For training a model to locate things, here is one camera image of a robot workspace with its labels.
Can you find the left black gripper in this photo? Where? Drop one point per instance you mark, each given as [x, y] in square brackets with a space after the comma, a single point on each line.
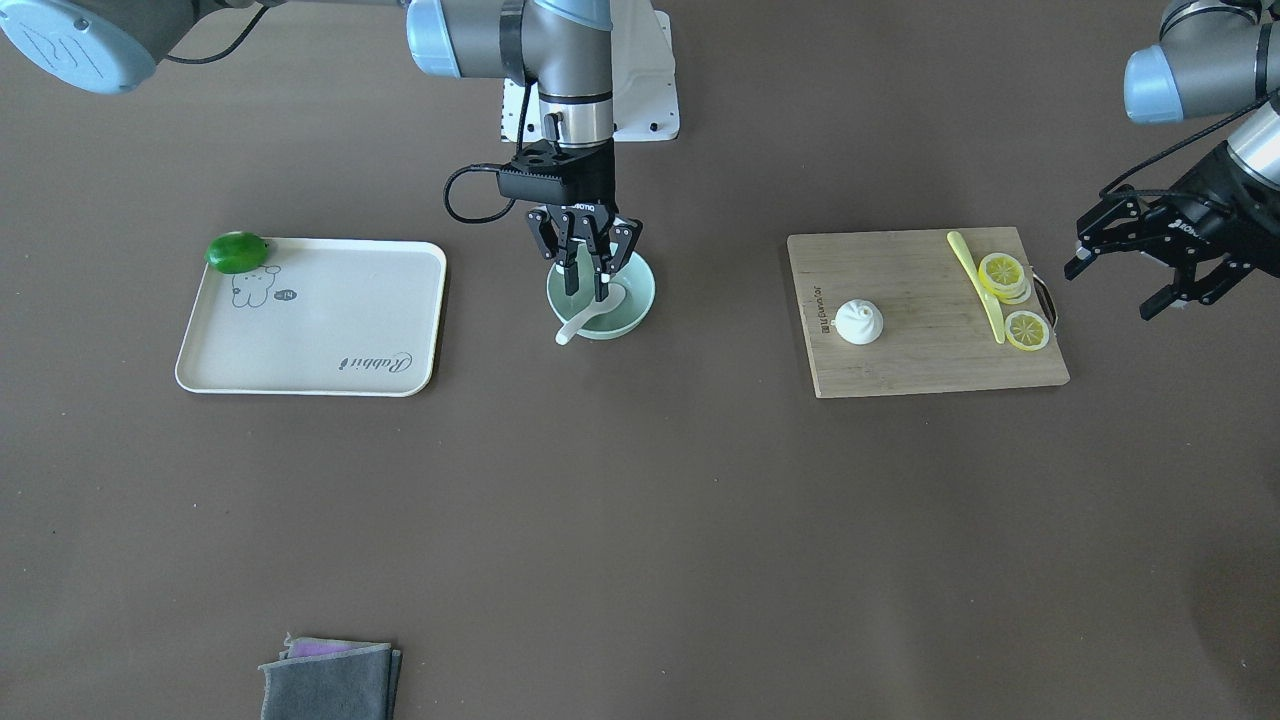
[1212, 196]

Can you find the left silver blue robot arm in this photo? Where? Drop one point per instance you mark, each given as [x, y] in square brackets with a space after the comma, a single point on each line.
[1213, 58]

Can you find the lemon slice near handle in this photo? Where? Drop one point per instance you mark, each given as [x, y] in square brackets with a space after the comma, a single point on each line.
[1027, 331]

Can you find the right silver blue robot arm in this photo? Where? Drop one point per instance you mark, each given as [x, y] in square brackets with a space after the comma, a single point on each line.
[558, 51]

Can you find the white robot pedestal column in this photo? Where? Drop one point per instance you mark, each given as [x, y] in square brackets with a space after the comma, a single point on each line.
[645, 97]

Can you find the yellow plastic knife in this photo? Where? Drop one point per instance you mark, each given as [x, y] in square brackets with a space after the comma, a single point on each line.
[990, 304]

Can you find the green lime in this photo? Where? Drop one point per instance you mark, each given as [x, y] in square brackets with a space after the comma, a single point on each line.
[237, 252]

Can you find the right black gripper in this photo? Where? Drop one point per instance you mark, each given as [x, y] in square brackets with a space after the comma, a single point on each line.
[600, 176]

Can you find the white ceramic spoon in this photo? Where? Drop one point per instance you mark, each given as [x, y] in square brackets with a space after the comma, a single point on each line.
[615, 296]

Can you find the cream rectangular tray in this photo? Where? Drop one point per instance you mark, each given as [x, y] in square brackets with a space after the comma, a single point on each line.
[320, 317]

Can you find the wooden cutting board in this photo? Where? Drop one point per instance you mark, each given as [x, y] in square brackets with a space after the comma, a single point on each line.
[936, 336]

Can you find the grey folded cloth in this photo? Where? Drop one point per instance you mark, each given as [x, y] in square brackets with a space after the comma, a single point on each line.
[319, 678]

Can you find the mint green bowl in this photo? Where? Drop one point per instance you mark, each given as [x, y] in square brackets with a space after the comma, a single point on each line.
[637, 279]

